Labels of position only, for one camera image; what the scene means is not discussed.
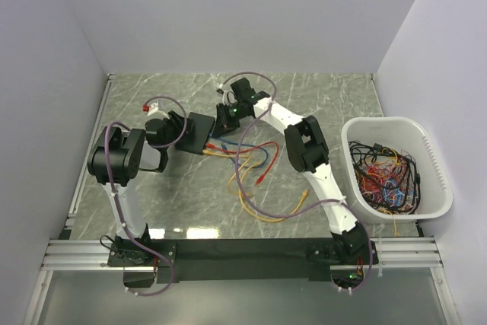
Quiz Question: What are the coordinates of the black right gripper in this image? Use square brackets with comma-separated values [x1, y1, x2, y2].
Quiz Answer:
[210, 102, 244, 138]

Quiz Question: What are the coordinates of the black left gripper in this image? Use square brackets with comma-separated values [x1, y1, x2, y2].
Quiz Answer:
[164, 112, 197, 152]

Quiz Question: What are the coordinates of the blue ethernet patch cable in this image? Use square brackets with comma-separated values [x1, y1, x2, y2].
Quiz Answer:
[219, 142, 270, 168]

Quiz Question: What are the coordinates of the black network switch box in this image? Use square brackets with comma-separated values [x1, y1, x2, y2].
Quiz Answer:
[175, 112, 215, 155]

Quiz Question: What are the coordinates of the red ethernet patch cable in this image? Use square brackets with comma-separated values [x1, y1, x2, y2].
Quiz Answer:
[205, 141, 281, 186]

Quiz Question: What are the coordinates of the yellow ethernet cable loop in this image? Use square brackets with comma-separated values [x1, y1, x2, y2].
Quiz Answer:
[237, 189, 309, 224]

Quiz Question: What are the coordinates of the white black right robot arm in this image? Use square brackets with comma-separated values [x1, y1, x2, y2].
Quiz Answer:
[217, 72, 374, 264]

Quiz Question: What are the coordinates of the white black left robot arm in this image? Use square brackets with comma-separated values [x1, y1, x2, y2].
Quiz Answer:
[88, 111, 194, 266]

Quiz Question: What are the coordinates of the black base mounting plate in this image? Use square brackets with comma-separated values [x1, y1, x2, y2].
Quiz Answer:
[107, 237, 379, 284]

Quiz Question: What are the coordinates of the white plastic basket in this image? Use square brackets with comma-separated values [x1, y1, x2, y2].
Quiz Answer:
[340, 116, 454, 224]

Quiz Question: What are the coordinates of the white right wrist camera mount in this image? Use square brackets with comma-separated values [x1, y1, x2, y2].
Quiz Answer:
[216, 84, 237, 106]

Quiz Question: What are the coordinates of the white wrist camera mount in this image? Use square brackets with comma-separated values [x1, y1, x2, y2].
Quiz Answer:
[142, 100, 168, 119]
[216, 84, 237, 106]

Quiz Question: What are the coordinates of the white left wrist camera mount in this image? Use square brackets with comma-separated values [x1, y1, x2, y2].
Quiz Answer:
[142, 100, 168, 119]

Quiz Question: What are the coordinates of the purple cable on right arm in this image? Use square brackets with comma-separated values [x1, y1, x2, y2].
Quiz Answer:
[222, 71, 376, 295]

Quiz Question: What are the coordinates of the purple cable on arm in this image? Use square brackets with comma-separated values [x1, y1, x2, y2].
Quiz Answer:
[222, 71, 376, 295]
[104, 96, 188, 298]

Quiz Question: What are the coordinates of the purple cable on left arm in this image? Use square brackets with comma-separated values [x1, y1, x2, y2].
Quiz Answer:
[104, 96, 188, 298]

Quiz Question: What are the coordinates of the tangled cable bundle in basket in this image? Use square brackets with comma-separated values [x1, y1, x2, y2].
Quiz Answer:
[348, 139, 422, 215]

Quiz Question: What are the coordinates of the aluminium front frame rail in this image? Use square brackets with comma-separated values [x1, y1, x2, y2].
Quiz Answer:
[40, 237, 443, 271]

